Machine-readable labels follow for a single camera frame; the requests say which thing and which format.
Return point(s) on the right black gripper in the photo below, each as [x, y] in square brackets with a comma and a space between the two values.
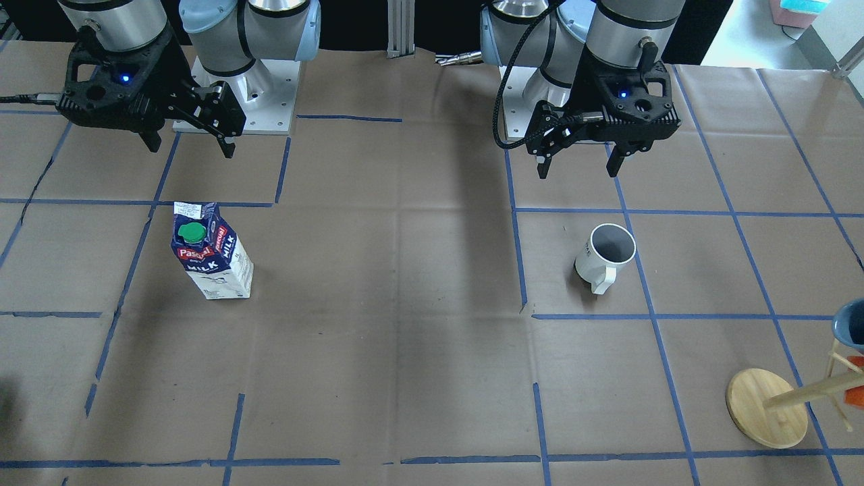
[167, 66]

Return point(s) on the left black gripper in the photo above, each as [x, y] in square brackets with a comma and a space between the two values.
[582, 86]

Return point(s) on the white ceramic mug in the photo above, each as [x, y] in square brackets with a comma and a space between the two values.
[608, 248]

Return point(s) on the blue white milk carton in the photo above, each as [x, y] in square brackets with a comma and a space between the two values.
[210, 251]

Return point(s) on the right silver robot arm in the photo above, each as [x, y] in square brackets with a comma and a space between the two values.
[228, 36]

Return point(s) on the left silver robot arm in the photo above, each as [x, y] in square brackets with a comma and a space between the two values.
[556, 36]

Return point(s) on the wooden mug tree stand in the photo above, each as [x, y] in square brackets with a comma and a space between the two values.
[770, 411]

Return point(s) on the blue hanging mug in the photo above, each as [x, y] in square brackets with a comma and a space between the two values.
[847, 325]

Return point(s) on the orange hanging mug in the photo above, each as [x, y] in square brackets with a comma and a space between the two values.
[855, 396]

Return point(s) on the aluminium frame post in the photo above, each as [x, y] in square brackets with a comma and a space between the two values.
[400, 28]

